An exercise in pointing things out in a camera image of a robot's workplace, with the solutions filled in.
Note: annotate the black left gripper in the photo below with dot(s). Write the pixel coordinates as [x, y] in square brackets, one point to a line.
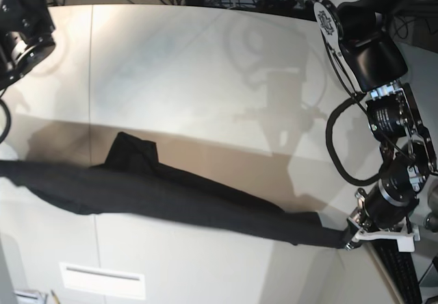
[386, 206]

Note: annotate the black t-shirt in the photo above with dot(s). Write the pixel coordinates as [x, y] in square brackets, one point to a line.
[132, 180]

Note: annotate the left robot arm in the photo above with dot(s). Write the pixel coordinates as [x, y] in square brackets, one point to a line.
[370, 67]

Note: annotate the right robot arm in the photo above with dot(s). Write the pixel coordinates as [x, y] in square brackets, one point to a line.
[26, 38]

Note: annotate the silver metal cylinder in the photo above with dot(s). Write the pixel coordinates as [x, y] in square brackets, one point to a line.
[430, 221]

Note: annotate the black keyboard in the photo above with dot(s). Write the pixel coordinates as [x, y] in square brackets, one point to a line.
[401, 270]

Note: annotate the black power strip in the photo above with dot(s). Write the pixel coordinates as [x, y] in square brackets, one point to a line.
[282, 5]

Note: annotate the pencil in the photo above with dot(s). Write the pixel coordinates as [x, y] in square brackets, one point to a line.
[55, 298]

